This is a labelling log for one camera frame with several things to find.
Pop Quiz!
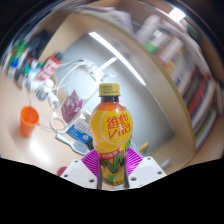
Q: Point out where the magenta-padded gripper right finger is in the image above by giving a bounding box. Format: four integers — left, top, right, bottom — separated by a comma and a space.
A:
124, 146, 168, 190

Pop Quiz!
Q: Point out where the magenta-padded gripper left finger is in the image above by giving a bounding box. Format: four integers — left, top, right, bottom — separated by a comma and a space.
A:
59, 148, 103, 190

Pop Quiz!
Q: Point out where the yellow drink bottle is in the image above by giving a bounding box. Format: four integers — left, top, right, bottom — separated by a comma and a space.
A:
89, 82, 134, 187

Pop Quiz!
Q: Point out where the white hairbrush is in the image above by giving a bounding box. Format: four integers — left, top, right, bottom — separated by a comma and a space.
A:
54, 132, 89, 156

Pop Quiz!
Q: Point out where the white and blue box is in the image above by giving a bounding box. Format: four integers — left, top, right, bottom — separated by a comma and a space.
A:
65, 117, 94, 144

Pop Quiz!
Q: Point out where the magenta packet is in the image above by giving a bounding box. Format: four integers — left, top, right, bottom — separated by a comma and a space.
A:
60, 89, 84, 124

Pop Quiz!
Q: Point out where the orange plastic cup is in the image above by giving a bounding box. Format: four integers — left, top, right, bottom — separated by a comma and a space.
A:
19, 105, 40, 138

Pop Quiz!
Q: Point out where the white power strip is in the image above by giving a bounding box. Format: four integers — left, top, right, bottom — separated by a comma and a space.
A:
83, 59, 101, 76

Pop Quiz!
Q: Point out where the red and white canister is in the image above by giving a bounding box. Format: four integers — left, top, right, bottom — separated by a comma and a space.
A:
34, 53, 64, 84

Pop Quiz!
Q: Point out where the white under-shelf light bar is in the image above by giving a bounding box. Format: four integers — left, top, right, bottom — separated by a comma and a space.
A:
88, 31, 148, 87

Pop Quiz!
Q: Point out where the ceiling light tube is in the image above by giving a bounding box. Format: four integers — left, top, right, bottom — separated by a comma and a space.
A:
168, 7, 187, 23

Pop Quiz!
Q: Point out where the white cable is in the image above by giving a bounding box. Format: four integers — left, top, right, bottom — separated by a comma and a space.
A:
49, 59, 101, 134

